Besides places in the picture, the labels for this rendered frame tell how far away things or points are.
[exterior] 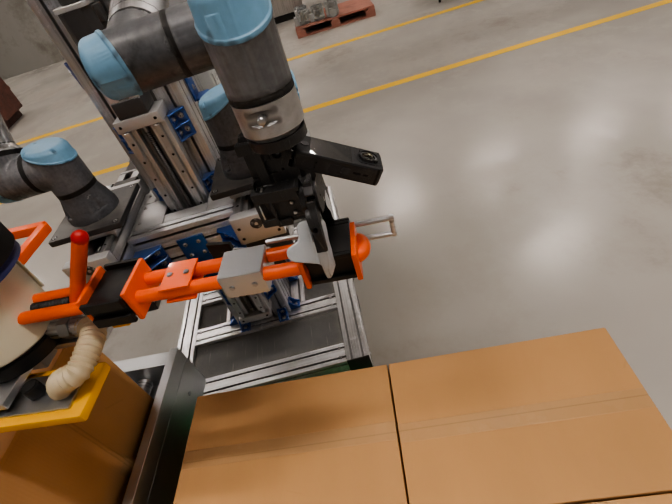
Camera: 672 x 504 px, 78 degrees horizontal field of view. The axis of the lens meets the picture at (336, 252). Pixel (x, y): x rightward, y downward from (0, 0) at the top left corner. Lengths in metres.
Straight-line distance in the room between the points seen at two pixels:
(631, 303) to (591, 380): 0.95
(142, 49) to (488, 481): 1.03
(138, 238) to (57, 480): 0.65
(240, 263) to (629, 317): 1.75
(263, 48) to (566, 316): 1.80
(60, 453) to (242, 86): 0.95
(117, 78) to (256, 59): 0.19
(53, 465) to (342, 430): 0.66
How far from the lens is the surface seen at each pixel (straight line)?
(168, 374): 1.44
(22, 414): 0.88
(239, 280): 0.62
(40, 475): 1.16
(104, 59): 0.57
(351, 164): 0.51
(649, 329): 2.09
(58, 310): 0.79
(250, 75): 0.45
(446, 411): 1.17
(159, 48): 0.55
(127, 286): 0.70
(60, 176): 1.37
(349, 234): 0.60
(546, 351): 1.27
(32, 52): 12.81
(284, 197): 0.52
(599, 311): 2.09
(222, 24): 0.44
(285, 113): 0.47
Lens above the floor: 1.60
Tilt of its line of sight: 41 degrees down
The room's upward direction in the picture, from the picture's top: 19 degrees counter-clockwise
